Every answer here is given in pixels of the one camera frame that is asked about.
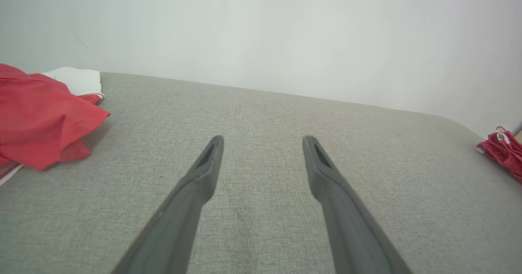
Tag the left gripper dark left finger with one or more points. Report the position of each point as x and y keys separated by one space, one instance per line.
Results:
x=179 y=225

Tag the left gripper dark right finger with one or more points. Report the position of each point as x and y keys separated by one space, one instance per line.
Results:
x=350 y=233

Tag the red shorts with white stripe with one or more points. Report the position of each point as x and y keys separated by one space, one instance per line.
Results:
x=503 y=153

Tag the red T-shirt with white sleeves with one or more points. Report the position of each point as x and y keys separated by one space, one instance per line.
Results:
x=40 y=119

